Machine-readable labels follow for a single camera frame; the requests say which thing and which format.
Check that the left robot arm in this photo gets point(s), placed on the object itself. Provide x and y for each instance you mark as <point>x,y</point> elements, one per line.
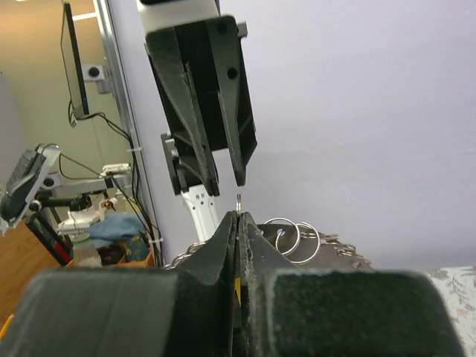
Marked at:
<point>200,74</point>

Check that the black keyboard on stand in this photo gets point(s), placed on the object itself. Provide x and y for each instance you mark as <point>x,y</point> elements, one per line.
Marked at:
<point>25,181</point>

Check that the blue cloth on bench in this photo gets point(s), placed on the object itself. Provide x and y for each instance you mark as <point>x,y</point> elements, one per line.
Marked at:
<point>116,226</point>

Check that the metal ring key organizer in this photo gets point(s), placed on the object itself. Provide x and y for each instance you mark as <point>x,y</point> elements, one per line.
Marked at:
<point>299,242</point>

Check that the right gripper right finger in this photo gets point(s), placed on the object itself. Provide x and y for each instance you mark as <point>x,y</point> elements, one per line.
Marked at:
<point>291,311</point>

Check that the clear plastic bottle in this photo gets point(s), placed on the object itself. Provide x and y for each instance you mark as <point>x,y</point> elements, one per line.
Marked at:
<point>85,252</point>

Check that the black computer monitor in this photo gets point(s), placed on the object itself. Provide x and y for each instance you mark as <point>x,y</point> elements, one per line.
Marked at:
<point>72,64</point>

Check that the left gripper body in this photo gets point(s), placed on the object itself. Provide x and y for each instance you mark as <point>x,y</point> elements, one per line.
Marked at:
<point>195,47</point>

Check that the wooden tray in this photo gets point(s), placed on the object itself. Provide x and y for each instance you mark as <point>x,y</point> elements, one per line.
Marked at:
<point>120,256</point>

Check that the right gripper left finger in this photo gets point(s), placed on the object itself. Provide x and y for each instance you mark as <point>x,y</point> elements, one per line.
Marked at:
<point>183,311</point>

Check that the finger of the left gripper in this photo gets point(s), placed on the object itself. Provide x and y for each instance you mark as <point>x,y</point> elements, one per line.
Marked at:
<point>233,93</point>
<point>187,127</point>

